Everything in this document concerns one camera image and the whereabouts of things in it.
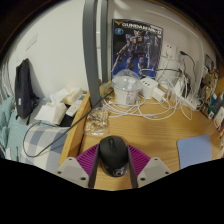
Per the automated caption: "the black bag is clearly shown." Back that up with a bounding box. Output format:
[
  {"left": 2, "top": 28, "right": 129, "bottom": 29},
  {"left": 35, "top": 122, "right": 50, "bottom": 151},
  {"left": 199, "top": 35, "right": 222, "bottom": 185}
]
[{"left": 14, "top": 58, "right": 39, "bottom": 120}]

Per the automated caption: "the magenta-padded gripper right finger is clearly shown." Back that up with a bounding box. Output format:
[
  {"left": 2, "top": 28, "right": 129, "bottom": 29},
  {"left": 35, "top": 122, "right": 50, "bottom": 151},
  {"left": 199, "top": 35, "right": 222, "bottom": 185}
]
[{"left": 126, "top": 144, "right": 173, "bottom": 189}]

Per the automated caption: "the black cable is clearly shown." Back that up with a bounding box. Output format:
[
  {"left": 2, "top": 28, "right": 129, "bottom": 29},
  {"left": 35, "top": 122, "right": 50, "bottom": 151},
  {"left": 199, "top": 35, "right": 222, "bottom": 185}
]
[{"left": 22, "top": 89, "right": 114, "bottom": 158}]

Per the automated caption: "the white wall socket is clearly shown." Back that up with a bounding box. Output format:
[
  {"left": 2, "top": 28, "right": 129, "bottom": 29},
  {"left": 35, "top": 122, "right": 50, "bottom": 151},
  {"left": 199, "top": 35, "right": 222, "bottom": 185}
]
[{"left": 163, "top": 41, "right": 179, "bottom": 61}]

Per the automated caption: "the dark blue model kit box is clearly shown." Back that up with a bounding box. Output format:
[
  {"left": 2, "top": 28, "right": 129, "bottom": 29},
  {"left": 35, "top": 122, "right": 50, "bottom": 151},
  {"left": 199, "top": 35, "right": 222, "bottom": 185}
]
[{"left": 111, "top": 18, "right": 164, "bottom": 79}]

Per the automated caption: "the white power strip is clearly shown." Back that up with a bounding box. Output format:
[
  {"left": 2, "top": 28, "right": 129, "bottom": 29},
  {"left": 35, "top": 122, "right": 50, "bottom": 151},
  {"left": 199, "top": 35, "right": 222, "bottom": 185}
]
[{"left": 153, "top": 86, "right": 198, "bottom": 112}]

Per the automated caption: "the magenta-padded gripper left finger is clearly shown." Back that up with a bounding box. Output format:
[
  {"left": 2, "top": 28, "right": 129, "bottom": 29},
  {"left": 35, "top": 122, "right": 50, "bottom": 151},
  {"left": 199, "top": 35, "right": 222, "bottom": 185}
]
[{"left": 55, "top": 143, "right": 101, "bottom": 189}]

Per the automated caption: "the black computer mouse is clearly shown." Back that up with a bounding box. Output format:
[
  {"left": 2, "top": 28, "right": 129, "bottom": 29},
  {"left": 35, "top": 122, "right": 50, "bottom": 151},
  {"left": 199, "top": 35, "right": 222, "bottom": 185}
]
[{"left": 98, "top": 135, "right": 130, "bottom": 178}]

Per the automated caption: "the clear snack bag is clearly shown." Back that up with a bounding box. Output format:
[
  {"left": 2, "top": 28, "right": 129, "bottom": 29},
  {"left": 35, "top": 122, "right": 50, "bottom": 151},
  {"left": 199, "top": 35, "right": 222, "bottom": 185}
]
[{"left": 83, "top": 107, "right": 110, "bottom": 136}]

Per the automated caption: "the white tissue pack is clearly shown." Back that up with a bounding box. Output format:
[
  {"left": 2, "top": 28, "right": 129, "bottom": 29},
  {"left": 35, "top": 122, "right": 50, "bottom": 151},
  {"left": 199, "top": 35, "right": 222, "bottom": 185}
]
[{"left": 34, "top": 94, "right": 68, "bottom": 126}]

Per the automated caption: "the white cable tangle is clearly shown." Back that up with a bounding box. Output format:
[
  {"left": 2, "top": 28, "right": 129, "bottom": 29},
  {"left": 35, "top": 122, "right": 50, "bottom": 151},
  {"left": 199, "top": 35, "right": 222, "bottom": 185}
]
[{"left": 101, "top": 66, "right": 194, "bottom": 122}]

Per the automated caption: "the plaid bedding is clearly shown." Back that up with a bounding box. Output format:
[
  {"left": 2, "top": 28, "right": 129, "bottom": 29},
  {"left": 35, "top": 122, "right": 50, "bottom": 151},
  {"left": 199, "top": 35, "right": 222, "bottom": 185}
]
[{"left": 0, "top": 96, "right": 73, "bottom": 174}]

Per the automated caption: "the light blue mouse pad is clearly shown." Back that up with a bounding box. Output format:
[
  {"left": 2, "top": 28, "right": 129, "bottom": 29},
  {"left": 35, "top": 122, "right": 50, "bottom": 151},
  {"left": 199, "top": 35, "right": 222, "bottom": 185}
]
[{"left": 176, "top": 134, "right": 213, "bottom": 170}]

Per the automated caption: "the clear dome container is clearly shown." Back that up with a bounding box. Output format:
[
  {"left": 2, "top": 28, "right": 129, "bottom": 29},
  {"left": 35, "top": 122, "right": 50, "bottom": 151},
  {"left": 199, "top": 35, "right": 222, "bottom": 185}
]
[{"left": 111, "top": 69, "right": 143, "bottom": 106}]

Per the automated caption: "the white charger block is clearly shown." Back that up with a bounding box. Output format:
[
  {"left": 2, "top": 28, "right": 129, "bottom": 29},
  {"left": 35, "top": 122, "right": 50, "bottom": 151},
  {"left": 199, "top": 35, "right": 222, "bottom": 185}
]
[{"left": 139, "top": 77, "right": 159, "bottom": 99}]

